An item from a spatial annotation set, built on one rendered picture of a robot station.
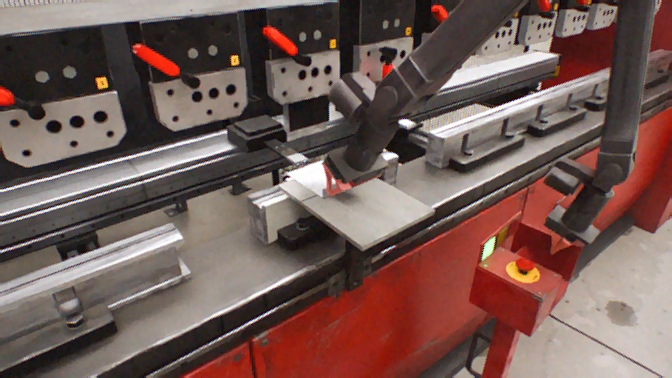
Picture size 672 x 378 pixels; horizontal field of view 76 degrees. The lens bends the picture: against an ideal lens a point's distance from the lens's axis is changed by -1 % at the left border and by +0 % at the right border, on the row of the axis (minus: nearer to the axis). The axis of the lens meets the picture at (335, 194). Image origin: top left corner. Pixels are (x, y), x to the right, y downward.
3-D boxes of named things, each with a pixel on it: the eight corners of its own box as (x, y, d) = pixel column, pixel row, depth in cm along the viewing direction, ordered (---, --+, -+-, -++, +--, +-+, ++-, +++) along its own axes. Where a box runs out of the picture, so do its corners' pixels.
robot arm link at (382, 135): (385, 133, 67) (408, 122, 70) (357, 102, 68) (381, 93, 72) (367, 160, 72) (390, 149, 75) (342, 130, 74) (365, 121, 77)
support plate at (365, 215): (362, 251, 72) (362, 246, 72) (278, 188, 90) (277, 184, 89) (434, 214, 82) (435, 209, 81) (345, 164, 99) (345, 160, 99)
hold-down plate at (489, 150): (463, 173, 120) (464, 163, 119) (447, 166, 124) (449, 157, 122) (523, 145, 136) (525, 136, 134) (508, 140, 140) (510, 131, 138)
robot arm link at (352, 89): (398, 98, 62) (429, 91, 68) (349, 45, 65) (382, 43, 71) (357, 154, 70) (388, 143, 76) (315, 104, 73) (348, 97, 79)
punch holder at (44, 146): (11, 171, 57) (-44, 41, 48) (5, 150, 63) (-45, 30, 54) (130, 142, 65) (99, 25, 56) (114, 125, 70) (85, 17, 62)
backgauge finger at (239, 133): (281, 177, 95) (279, 156, 93) (227, 139, 113) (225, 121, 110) (325, 162, 102) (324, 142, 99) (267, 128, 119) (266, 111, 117)
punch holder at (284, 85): (274, 107, 78) (267, 8, 70) (251, 95, 84) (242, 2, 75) (340, 91, 86) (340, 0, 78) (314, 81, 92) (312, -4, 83)
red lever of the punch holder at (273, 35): (273, 26, 67) (314, 60, 74) (260, 22, 70) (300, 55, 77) (268, 36, 67) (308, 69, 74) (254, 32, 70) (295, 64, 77)
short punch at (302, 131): (290, 142, 88) (287, 96, 83) (284, 139, 89) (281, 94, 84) (329, 130, 93) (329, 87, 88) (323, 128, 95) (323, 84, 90)
